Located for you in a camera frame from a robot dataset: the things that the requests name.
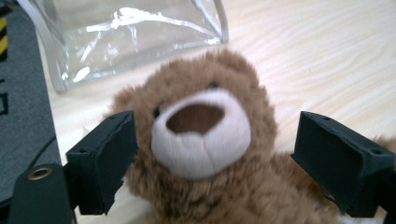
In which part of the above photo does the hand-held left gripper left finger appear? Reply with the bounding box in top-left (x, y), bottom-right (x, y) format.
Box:
top-left (64, 110), bottom-right (139, 217)

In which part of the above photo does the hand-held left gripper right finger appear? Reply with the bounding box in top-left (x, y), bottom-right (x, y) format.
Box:
top-left (290, 110), bottom-right (396, 218)

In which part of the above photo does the brown teddy bear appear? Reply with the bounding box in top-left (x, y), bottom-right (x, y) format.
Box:
top-left (104, 48), bottom-right (396, 224)

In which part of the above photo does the clear plastic bag white trim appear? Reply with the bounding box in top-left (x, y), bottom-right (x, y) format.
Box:
top-left (17, 0), bottom-right (230, 94)

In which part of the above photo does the thin black cable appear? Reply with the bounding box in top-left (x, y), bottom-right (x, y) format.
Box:
top-left (30, 134), bottom-right (59, 171)

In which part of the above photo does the black yellow striped base plate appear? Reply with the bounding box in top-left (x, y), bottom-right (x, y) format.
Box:
top-left (0, 6), bottom-right (8, 62)

